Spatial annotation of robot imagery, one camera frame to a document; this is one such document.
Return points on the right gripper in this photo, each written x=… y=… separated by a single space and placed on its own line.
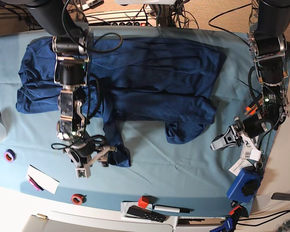
x=83 y=164

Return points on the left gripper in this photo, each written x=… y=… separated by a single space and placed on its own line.
x=234 y=135

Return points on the dark blue t-shirt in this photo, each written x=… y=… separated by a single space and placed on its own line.
x=153 y=79

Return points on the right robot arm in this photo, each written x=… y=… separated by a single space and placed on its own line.
x=71 y=45

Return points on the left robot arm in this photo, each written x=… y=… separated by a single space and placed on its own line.
x=269 y=48

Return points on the packaged tool blister pack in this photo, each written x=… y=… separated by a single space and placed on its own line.
x=245 y=152

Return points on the white label card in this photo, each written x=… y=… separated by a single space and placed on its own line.
x=239 y=165

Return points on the red tape roll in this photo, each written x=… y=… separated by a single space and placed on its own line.
x=78 y=199

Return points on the orange black utility knife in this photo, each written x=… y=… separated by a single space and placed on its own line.
x=252 y=108

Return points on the white paper card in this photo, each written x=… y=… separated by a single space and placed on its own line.
x=46 y=182

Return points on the blue box with knob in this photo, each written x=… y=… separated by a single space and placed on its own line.
x=246 y=184

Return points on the black remote control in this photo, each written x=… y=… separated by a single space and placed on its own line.
x=145 y=214

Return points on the red cube block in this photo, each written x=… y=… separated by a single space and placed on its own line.
x=143 y=202

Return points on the light blue table cloth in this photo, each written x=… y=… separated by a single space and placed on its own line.
x=189 y=175

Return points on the orange clamp bottom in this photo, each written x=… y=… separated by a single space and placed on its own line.
x=238 y=207

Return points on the purple tape roll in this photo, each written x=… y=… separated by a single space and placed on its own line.
x=9 y=155

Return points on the black phone device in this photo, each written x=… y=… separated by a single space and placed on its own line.
x=281 y=196

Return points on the blue spring clamp bottom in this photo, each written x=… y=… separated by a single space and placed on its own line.
x=229 y=225

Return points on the white marker pen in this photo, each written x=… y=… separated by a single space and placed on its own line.
x=172 y=209

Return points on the power strip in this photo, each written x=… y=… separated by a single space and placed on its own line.
x=122 y=18

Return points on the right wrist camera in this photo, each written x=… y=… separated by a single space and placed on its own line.
x=83 y=172

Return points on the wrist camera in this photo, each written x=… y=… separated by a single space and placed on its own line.
x=255 y=154
x=83 y=172

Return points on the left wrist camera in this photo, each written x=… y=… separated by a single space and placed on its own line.
x=255 y=154

